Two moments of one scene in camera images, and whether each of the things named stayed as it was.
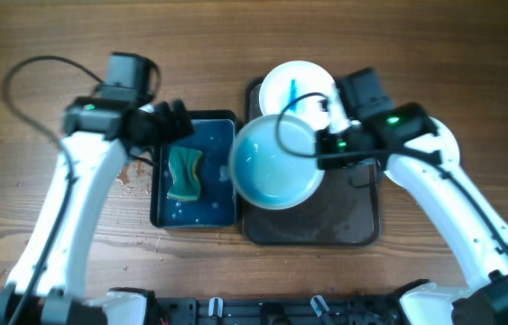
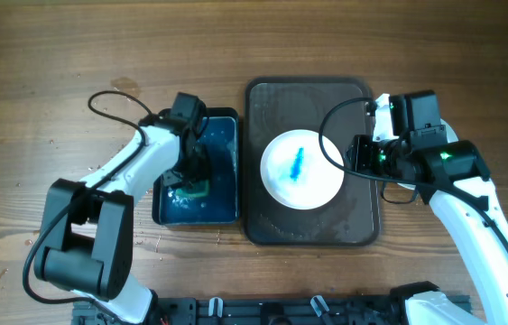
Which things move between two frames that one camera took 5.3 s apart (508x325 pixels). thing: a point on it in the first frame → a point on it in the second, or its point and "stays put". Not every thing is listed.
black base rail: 317,311 stays put
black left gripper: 171,119 → 204,172
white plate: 295,88 → 297,172
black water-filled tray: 190,183 stays put
